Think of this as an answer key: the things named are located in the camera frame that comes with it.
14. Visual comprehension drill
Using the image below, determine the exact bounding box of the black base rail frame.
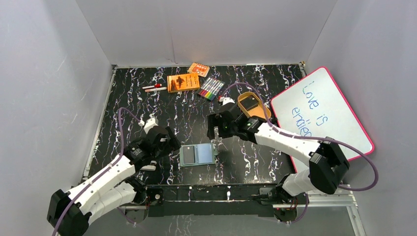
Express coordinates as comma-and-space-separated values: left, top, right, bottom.
114, 184, 308, 225

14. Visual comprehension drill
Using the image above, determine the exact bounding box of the black credit cards stack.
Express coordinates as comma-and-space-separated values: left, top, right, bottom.
240, 95, 259, 111

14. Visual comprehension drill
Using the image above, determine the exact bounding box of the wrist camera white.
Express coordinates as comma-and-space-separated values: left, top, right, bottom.
139, 117, 158, 134
219, 96, 235, 106

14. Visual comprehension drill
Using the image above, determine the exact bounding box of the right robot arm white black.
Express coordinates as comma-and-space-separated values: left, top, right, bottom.
207, 103, 350, 204

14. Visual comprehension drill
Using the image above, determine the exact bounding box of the green card holder wallet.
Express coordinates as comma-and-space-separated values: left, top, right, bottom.
179, 143, 218, 167

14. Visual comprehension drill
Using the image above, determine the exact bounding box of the tan oval tray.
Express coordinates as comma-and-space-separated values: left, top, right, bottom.
237, 91, 271, 119

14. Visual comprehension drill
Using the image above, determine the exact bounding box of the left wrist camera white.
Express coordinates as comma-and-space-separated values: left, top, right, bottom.
139, 117, 158, 134

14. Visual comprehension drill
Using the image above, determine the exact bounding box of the coloured marker pen set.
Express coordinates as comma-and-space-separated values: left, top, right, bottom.
197, 76, 225, 101

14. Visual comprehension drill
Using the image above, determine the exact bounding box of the white marker pen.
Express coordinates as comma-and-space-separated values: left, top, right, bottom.
145, 87, 167, 92

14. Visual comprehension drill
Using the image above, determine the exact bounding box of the black VIP credit card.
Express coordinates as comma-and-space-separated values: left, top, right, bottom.
182, 146, 195, 165

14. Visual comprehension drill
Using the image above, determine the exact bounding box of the orange book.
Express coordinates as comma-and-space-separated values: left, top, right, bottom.
167, 73, 201, 93

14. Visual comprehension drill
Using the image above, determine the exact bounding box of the white board pink frame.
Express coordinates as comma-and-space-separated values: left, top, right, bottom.
270, 67, 375, 154

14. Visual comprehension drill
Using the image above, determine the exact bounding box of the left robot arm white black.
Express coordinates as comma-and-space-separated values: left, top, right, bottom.
47, 125, 180, 236

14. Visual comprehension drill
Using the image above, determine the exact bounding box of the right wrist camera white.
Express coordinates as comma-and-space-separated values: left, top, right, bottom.
219, 96, 235, 106

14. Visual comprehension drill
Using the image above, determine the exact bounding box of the small orange card box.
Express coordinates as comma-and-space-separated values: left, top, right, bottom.
187, 62, 210, 77

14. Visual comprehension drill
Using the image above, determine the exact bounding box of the red capped white marker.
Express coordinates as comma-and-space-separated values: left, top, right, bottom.
142, 84, 162, 89

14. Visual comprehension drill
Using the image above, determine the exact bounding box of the white stapler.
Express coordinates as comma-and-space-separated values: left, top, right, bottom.
140, 165, 156, 171

